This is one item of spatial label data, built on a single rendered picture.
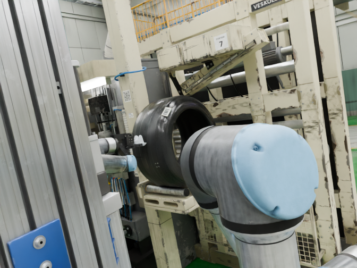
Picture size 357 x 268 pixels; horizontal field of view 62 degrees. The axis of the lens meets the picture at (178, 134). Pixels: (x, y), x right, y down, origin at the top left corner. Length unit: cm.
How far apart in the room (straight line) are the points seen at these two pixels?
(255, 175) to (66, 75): 33
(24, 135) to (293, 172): 36
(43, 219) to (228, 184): 26
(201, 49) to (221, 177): 152
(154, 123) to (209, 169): 121
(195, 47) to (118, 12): 53
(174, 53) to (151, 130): 62
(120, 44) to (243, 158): 170
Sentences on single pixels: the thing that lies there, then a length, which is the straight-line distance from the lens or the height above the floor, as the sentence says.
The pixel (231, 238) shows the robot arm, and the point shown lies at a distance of 59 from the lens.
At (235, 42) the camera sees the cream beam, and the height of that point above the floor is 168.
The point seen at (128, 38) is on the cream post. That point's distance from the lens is 203.
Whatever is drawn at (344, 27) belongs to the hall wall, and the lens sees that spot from 1058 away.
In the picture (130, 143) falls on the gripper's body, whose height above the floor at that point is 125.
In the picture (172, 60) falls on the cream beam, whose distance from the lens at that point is 202.
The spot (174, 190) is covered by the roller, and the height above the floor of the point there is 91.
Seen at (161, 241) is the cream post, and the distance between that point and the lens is 216.
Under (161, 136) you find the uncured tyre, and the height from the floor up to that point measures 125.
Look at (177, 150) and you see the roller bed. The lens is 232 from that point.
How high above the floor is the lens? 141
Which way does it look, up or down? 6 degrees down
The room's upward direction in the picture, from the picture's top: 11 degrees counter-clockwise
